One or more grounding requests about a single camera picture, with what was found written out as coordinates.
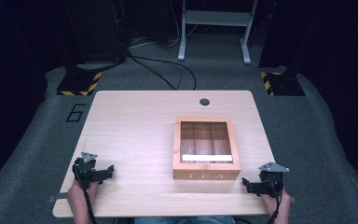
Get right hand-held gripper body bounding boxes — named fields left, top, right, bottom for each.
left=251, top=161, right=291, bottom=199

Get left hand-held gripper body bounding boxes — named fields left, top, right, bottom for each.
left=72, top=151, right=107, bottom=190

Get person's right hand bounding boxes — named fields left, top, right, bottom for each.
left=260, top=189, right=293, bottom=217

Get person's left hand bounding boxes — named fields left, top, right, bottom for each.
left=67, top=179, right=99, bottom=206

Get wooden tea box glass lid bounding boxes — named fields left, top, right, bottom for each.
left=172, top=117, right=242, bottom=181

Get black hazard-striped stand base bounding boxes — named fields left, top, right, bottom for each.
left=55, top=71, right=103, bottom=97
left=259, top=71, right=306, bottom=97

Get dark equipment cabinet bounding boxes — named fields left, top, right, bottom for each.
left=60, top=0, right=129, bottom=64

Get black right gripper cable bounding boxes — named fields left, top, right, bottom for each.
left=265, top=177, right=283, bottom=224

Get black floor cables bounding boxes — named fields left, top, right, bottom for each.
left=126, top=51, right=198, bottom=91

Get white floor cables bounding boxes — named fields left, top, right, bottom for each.
left=129, top=18, right=200, bottom=49

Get white metal stand frame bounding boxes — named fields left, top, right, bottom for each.
left=177, top=0, right=259, bottom=65

